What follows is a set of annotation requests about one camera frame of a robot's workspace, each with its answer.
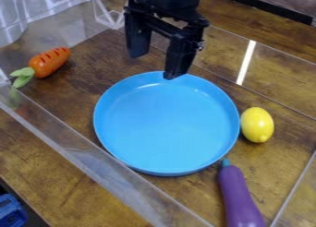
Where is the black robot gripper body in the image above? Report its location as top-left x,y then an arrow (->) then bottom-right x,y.
124,0 -> 208,37

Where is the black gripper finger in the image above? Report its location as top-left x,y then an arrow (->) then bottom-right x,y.
124,8 -> 151,58
163,25 -> 203,80

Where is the blue box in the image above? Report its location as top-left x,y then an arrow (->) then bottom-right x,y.
0,194 -> 28,227

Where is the orange toy carrot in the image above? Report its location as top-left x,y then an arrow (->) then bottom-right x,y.
9,46 -> 70,89

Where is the clear acrylic front wall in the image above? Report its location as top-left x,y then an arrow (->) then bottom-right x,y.
0,70 -> 212,227

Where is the clear acrylic corner bracket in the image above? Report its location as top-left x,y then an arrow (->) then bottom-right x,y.
92,0 -> 124,30

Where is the purple toy eggplant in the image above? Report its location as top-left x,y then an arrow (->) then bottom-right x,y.
218,159 -> 266,227

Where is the white mesh curtain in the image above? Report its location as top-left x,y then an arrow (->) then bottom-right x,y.
0,0 -> 90,48

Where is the yellow toy lemon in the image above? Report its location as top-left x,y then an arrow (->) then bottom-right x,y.
240,107 -> 274,143

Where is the blue round plate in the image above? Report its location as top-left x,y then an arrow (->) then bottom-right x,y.
92,71 -> 239,176

